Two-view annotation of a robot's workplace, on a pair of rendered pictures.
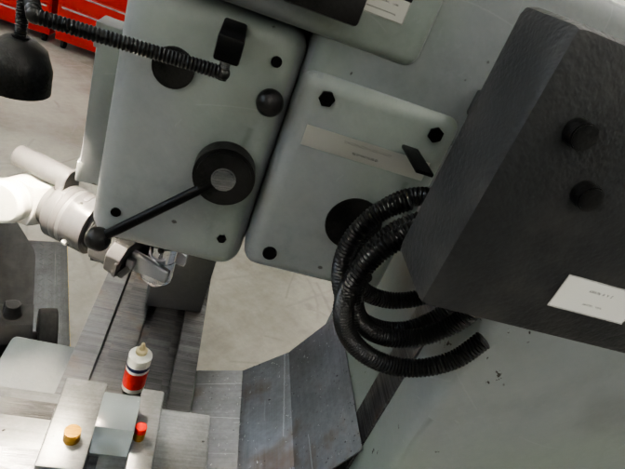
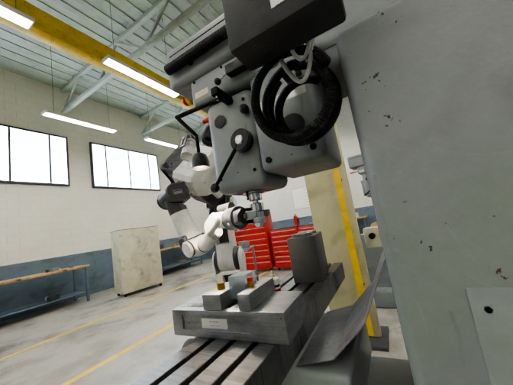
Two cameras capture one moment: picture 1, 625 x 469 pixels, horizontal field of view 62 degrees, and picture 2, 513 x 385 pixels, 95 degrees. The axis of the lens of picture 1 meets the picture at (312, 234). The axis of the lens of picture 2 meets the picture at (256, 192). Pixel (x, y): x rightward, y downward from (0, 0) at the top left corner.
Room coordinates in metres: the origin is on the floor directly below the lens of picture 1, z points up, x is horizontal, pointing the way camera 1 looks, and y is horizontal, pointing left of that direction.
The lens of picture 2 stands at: (0.06, -0.37, 1.20)
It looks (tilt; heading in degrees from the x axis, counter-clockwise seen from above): 8 degrees up; 44
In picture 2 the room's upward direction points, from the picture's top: 9 degrees counter-clockwise
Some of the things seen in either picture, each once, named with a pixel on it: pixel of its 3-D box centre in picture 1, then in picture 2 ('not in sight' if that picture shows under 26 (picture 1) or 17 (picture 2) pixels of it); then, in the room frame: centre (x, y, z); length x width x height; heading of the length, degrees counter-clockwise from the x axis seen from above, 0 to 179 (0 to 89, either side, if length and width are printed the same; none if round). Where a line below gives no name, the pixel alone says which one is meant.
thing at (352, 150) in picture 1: (336, 157); (298, 130); (0.69, 0.01, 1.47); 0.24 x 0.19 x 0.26; 15
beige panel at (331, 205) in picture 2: not in sight; (333, 216); (2.29, 0.78, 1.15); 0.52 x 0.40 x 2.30; 105
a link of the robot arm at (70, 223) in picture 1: (107, 234); (243, 217); (0.65, 0.29, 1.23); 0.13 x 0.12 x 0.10; 174
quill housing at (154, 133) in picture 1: (199, 115); (248, 147); (0.64, 0.19, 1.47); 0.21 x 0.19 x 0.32; 15
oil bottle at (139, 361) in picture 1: (138, 365); (274, 286); (0.66, 0.20, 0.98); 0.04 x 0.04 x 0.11
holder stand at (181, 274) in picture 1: (183, 245); (308, 253); (0.99, 0.26, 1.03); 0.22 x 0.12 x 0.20; 23
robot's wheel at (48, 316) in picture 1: (46, 342); not in sight; (1.04, 0.59, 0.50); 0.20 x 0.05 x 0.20; 33
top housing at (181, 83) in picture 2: not in sight; (236, 60); (0.64, 0.18, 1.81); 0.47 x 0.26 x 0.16; 105
